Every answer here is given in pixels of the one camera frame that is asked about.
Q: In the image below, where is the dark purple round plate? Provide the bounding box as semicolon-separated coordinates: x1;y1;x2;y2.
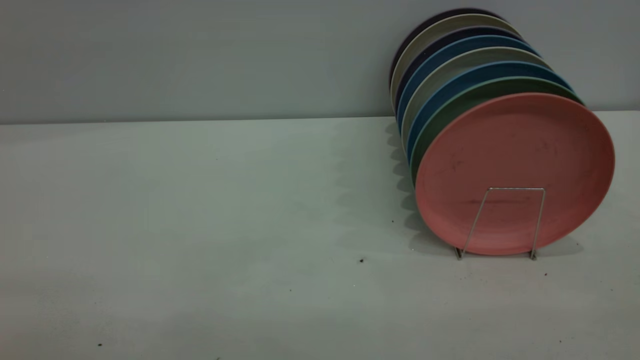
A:
388;8;506;86
393;25;523;113

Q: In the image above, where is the metal wire plate rack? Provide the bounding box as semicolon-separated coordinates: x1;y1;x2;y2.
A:
454;187;546;261

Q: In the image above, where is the pink round plate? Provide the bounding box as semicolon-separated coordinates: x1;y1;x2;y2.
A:
415;92;616;256

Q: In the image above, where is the blue round plate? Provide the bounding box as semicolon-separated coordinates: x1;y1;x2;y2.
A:
396;34;541;132
406;61;574;163

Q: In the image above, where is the green round plate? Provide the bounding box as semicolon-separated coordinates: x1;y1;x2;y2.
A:
410;76;583;186

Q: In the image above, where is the beige round plate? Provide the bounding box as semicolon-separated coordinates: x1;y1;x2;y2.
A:
401;46;553;151
390;13;521;108

